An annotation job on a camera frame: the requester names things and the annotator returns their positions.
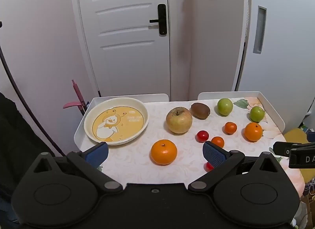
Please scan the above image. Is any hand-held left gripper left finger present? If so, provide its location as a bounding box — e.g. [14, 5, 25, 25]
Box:
[23, 142, 123, 195]

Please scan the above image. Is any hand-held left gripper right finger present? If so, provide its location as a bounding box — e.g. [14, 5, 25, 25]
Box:
[188, 141, 284, 195]

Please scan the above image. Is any small tangerine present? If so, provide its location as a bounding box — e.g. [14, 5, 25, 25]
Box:
[224, 122, 238, 135]
[211, 136, 225, 148]

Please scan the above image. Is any medium orange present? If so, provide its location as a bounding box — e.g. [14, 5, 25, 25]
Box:
[244, 122, 263, 142]

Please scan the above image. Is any duck print plate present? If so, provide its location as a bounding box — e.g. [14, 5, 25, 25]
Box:
[84, 97, 150, 146]

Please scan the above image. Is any large yellow-red apple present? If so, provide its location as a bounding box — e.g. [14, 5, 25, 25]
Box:
[166, 107, 193, 134]

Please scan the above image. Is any large orange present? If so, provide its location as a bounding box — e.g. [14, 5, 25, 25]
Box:
[151, 139, 178, 166]

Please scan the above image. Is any green apple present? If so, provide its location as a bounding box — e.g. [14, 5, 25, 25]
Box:
[217, 98, 233, 116]
[250, 106, 265, 122]

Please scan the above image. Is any yellow item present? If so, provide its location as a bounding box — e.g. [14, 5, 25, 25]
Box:
[283, 128, 315, 183]

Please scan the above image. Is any brown kiwi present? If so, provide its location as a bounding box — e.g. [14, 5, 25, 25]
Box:
[190, 102, 211, 120]

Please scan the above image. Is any white cabinet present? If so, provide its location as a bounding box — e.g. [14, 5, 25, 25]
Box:
[231, 0, 315, 131]

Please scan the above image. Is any white rimmed table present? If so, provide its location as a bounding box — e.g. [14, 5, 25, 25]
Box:
[74, 91, 307, 197]

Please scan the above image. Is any white panelled door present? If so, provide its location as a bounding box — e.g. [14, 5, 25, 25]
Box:
[69, 0, 171, 96]

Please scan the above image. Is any pink long-handled tool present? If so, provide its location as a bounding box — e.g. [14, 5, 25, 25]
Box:
[63, 79, 86, 116]

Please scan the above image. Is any grey recessed cabinet handle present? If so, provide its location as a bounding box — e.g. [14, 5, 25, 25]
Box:
[253, 6, 267, 54]

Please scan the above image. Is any black cable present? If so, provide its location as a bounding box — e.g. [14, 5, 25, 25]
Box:
[0, 21, 66, 157]

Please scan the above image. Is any black door lock handle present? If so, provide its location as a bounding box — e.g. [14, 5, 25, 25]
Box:
[149, 4, 167, 35]

